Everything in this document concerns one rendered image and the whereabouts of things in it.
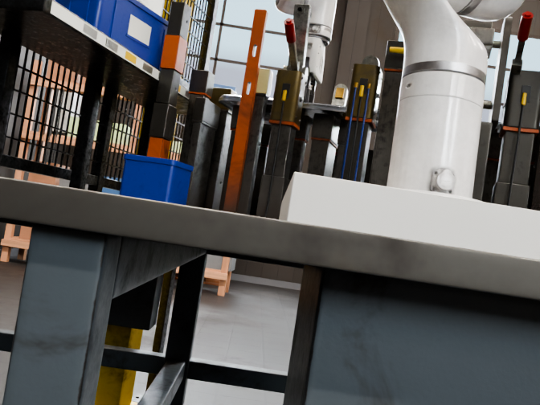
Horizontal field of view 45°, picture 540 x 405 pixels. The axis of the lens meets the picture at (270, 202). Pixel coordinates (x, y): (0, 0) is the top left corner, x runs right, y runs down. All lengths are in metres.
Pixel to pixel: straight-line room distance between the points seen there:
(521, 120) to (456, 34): 0.46
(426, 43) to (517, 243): 0.31
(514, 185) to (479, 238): 0.55
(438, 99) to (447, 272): 0.33
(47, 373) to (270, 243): 0.27
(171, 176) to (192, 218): 0.59
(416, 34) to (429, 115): 0.13
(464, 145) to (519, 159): 0.47
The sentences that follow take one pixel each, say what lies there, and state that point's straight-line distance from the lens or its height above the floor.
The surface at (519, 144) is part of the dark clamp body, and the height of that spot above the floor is 0.93.
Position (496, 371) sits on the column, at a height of 0.56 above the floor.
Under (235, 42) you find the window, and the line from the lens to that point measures 8.54.
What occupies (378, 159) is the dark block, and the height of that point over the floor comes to 0.87.
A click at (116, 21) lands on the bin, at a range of 1.52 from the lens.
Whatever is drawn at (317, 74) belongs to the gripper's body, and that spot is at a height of 1.09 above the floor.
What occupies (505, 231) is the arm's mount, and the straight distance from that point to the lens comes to 0.85.
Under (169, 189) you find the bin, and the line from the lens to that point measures 1.22.
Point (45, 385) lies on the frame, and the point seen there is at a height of 0.50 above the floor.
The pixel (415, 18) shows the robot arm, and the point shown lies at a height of 1.02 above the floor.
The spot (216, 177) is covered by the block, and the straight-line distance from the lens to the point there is 1.81.
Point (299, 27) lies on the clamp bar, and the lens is 1.56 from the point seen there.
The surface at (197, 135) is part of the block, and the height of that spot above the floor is 0.90.
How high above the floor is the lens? 0.69
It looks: 2 degrees up
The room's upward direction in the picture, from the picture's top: 9 degrees clockwise
